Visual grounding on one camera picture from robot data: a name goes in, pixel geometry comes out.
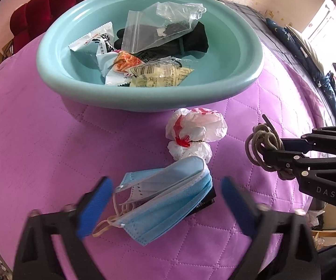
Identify yellow clear snack packet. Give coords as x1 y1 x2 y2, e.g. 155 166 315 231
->
124 59 195 88

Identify olive green cord bundle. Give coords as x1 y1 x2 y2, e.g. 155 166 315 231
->
245 114 296 181

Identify dark blue printed blanket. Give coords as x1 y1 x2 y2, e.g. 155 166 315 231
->
265 17 336 124

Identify small black packet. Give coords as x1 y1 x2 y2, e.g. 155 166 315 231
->
195 186 217 211

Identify crumpled white plastic bag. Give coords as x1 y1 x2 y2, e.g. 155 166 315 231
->
165 108 228 161

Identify blue face mask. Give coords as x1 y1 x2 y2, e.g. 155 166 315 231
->
94 156 214 246

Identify white snack packet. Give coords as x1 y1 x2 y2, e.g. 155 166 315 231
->
69 21 119 78

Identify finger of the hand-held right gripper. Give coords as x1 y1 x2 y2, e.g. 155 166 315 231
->
262 149 336 178
281 125 336 153

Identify clear zip bag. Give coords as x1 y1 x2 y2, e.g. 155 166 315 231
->
121 2 207 55

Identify cream pillow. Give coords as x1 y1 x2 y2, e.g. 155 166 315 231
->
286 25 326 78

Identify red tufted velvet sofa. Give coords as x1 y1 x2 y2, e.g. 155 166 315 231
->
9 0 176 56

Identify black glove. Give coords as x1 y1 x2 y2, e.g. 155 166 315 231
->
114 21 209 58

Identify teal plastic basin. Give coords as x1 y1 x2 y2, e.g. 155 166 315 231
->
37 0 264 113

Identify purple quilted mat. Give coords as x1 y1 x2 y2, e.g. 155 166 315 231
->
0 29 336 280

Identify small orange snack packet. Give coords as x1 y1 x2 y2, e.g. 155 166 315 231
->
105 51 144 86

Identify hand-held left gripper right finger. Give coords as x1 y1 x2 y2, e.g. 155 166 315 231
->
220 176 321 280

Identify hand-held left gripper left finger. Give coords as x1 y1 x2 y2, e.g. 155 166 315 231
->
12 176 113 280

